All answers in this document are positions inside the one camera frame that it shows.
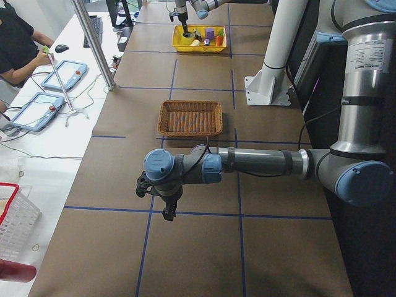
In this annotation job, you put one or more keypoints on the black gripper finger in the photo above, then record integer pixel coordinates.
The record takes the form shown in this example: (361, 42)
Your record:
(169, 213)
(184, 26)

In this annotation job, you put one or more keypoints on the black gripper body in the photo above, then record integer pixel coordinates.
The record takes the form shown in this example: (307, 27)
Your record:
(183, 17)
(172, 197)

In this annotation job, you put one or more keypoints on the yellow tape roll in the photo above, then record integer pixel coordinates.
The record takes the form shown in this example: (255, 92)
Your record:
(187, 39)

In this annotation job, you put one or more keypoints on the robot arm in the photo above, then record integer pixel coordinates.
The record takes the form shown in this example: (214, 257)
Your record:
(353, 167)
(202, 9)

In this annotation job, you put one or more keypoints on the yellow woven tray basket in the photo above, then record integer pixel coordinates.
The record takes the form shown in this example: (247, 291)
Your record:
(178, 31)

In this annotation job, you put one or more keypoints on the brown wicker basket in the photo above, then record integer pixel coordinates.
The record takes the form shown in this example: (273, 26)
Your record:
(190, 118)

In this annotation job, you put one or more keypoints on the white plastic basket red rim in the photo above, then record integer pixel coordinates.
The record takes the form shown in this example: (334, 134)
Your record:
(18, 217)

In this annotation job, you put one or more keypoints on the toy panda figure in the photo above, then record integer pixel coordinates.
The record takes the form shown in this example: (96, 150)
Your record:
(197, 34)

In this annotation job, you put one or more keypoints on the purple foam cube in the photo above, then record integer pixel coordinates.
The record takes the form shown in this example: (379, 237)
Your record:
(209, 33)

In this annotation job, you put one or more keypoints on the orange toy carrot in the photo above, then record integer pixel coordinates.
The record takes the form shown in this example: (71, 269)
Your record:
(219, 39)

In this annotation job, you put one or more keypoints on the black keyboard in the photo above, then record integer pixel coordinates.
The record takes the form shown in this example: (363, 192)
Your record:
(97, 26)

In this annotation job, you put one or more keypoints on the far blue teach pendant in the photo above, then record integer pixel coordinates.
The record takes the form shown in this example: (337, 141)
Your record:
(70, 72)

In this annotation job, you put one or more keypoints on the blue teach pendant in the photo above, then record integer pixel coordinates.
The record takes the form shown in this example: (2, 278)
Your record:
(70, 72)
(38, 112)

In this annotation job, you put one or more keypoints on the black computer mouse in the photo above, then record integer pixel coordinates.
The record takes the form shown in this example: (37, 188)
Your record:
(61, 48)

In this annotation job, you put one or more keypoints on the silver reaching stick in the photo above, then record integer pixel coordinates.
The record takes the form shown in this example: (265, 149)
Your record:
(72, 109)

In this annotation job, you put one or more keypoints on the near blue teach pendant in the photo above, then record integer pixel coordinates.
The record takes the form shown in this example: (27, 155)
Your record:
(38, 112)

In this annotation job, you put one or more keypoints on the person in black shirt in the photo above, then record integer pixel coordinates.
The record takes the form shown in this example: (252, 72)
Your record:
(20, 55)

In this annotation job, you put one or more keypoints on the red cylinder object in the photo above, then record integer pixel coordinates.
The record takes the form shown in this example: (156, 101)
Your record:
(17, 272)

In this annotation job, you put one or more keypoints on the aluminium frame post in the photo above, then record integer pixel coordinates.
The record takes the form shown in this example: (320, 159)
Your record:
(97, 51)

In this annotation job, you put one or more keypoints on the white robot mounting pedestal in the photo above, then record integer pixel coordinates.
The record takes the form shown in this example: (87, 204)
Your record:
(270, 85)

